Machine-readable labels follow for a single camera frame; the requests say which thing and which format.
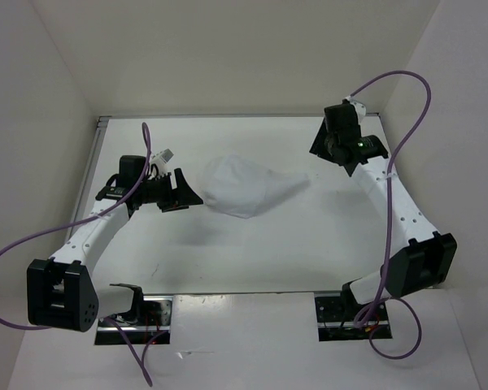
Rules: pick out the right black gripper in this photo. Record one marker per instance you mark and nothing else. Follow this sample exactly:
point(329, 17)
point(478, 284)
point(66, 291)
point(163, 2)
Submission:
point(318, 145)

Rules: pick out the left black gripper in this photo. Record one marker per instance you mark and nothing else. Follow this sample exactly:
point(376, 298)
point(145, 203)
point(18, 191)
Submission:
point(183, 196)

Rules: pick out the white skirt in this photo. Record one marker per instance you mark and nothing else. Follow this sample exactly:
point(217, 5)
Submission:
point(238, 187)

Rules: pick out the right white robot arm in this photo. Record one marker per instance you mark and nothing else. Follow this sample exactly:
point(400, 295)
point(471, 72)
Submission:
point(419, 255)

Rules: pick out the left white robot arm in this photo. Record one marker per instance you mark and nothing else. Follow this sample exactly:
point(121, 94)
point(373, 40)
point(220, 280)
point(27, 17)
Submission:
point(60, 289)

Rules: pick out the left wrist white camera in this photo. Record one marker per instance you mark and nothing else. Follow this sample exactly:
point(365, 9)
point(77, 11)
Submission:
point(158, 163)

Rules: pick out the wrist white camera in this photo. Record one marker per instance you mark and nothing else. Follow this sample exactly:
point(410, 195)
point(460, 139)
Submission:
point(360, 108)
point(158, 163)

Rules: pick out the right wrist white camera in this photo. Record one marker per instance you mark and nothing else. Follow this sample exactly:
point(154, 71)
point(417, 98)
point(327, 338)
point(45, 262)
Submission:
point(360, 108)

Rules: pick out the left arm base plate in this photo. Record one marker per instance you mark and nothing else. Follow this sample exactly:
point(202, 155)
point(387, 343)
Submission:
point(149, 324)

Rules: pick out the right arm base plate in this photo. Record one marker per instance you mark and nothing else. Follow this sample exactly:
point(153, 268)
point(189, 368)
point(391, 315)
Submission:
point(334, 323)

